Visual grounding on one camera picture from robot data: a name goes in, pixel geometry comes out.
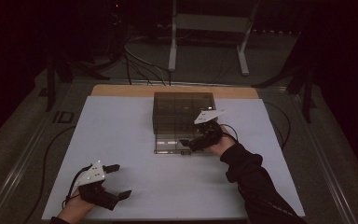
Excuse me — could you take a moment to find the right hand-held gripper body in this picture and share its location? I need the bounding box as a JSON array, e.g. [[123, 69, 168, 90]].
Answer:
[[186, 109, 227, 153]]

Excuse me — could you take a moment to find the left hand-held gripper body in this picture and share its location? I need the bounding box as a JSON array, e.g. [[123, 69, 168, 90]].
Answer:
[[75, 160, 121, 211]]

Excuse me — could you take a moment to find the dark clear drawer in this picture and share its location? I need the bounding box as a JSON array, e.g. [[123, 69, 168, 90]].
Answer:
[[153, 117, 200, 127], [153, 133, 213, 156]]

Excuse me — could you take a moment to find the dark clear drawer box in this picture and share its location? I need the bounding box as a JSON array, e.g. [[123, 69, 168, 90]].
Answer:
[[152, 91, 217, 135]]

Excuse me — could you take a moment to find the person's right hand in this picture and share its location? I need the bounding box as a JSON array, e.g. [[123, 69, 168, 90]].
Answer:
[[203, 125, 238, 158]]

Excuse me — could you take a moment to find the person's left hand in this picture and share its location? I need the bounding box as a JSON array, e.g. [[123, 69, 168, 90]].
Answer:
[[57, 192, 96, 223]]

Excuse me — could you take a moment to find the white table sheet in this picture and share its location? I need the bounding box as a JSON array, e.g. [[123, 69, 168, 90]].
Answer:
[[41, 94, 306, 222]]

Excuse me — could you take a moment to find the black stand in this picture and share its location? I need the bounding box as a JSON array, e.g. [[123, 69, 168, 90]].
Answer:
[[45, 52, 111, 113], [251, 29, 320, 124]]

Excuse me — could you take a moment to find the grey metal stand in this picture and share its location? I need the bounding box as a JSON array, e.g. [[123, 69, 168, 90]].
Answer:
[[167, 0, 260, 77]]

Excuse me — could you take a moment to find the power strip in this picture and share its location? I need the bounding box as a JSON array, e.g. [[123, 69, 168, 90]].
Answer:
[[251, 28, 302, 35]]

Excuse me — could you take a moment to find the dark equipment rack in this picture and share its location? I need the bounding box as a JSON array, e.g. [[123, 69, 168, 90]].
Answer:
[[105, 0, 129, 60]]

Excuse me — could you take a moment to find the right hand-held gripper cable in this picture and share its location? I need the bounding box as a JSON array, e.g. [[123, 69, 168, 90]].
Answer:
[[220, 123, 240, 143]]

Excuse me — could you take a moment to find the hand-held gripper cable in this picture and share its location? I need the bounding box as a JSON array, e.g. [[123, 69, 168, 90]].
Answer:
[[61, 164, 93, 209], [220, 123, 240, 143]]

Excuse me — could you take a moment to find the left hand-held gripper cable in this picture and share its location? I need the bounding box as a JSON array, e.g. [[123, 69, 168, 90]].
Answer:
[[61, 164, 93, 209]]

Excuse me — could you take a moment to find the black floor cable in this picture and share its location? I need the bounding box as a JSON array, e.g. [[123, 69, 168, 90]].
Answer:
[[263, 101, 292, 152], [22, 125, 77, 224], [122, 34, 172, 87]]

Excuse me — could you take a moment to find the metal floor rail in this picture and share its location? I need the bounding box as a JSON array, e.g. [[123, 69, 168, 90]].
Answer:
[[292, 92, 358, 224], [0, 92, 76, 224]]

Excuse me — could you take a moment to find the white floor cable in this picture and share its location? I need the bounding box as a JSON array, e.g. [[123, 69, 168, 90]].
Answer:
[[124, 35, 169, 86]]

